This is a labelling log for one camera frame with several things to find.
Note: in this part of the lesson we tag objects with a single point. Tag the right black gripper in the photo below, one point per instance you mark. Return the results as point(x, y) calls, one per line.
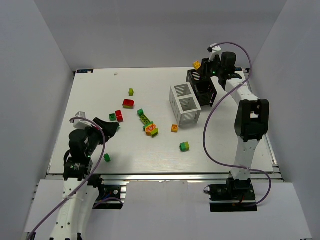
point(206, 69)

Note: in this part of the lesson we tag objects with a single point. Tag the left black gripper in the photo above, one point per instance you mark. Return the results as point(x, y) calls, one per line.
point(100, 128)

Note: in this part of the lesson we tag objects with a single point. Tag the yellow long lego brick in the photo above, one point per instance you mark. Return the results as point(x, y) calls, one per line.
point(197, 65)

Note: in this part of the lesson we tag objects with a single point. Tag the red lego brick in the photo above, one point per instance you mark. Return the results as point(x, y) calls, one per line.
point(119, 116)

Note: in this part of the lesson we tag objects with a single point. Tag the lime green lego plate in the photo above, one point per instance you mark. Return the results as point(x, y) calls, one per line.
point(144, 119)

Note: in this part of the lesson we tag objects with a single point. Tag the flower lego piece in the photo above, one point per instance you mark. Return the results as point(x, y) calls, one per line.
point(151, 130)

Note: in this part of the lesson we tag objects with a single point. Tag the green lime lego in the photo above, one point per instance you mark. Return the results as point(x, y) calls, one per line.
point(184, 146)

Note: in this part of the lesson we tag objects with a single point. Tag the green small lego cube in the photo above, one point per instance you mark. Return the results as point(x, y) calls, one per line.
point(140, 112)

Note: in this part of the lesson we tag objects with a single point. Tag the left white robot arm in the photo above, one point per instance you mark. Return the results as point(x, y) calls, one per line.
point(81, 186)

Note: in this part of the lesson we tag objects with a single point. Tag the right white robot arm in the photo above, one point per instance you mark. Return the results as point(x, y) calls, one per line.
point(252, 117)

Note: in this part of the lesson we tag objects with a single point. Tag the green square lego brick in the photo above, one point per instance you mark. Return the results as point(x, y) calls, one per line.
point(112, 117)

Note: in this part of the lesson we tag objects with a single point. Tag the black slotted container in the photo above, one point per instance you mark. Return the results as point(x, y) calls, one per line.
point(203, 88)

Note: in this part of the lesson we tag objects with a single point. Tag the small green lego brick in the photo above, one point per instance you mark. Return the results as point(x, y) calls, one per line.
point(107, 157)

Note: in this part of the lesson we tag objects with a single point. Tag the right blue label sticker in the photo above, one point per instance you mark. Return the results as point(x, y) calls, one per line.
point(238, 69)

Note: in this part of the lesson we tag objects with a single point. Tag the blue label sticker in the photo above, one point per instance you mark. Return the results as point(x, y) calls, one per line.
point(84, 71)
point(238, 69)

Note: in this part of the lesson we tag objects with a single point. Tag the red lime rounded lego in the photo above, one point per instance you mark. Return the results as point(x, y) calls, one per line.
point(128, 103)

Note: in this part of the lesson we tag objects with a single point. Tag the white slotted container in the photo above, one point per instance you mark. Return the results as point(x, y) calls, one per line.
point(184, 103)

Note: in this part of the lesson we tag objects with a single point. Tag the lime small lego brick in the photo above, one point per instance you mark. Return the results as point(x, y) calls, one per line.
point(131, 92)

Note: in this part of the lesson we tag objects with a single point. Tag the orange small lego brick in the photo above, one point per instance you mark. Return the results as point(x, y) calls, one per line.
point(174, 128)

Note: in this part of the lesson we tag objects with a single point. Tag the left blue label sticker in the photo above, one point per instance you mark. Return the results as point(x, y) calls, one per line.
point(84, 71)

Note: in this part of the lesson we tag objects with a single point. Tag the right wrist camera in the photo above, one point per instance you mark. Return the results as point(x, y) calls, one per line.
point(214, 50)

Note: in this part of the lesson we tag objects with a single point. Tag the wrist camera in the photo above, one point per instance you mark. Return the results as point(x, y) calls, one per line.
point(80, 123)
point(214, 50)

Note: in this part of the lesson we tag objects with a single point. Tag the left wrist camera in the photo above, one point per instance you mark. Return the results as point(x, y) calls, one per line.
point(80, 123)

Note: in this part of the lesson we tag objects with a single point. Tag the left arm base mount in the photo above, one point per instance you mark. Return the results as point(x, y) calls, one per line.
point(112, 194)

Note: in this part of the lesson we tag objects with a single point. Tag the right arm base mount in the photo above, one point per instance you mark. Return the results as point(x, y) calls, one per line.
point(233, 196)

